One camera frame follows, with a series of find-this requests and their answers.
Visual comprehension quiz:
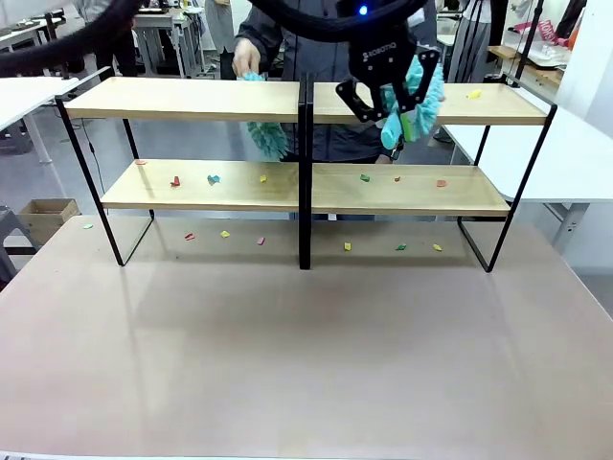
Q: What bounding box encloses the bystander in black trousers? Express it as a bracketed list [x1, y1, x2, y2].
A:
[71, 0, 140, 78]

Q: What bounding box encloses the white table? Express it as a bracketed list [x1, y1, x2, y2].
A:
[0, 76, 80, 167]
[443, 103, 613, 255]

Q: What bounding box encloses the grey stool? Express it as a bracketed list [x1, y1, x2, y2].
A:
[0, 204, 38, 288]

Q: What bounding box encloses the white workshop desk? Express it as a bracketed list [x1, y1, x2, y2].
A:
[0, 16, 66, 54]

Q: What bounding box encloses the teal chenille duster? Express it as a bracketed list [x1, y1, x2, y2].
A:
[380, 59, 447, 150]
[240, 69, 290, 163]

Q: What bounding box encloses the cardboard box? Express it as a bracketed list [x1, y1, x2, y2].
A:
[17, 197, 80, 243]

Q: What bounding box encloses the wooden desk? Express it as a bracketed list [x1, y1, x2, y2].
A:
[487, 45, 569, 90]

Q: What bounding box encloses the thin black floor cable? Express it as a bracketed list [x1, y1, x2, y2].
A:
[80, 117, 104, 193]

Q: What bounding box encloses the pink bag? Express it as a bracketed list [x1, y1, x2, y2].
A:
[535, 17, 559, 44]

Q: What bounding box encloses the wooden shelf unit black frame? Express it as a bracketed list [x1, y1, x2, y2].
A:
[54, 74, 307, 270]
[306, 74, 559, 274]

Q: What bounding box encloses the bystander in grey skirt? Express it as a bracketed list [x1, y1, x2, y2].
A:
[452, 0, 494, 82]

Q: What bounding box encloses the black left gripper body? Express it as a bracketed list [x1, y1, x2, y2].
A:
[334, 0, 418, 90]

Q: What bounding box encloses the grey workshop desk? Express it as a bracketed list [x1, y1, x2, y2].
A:
[133, 11, 202, 78]

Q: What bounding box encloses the person in grey jacket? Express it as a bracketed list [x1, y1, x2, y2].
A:
[233, 0, 449, 164]

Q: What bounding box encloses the person's right hand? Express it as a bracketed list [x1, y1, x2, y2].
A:
[232, 36, 263, 79]

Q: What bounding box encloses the bystander in grey coat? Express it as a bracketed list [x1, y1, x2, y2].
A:
[204, 0, 239, 81]

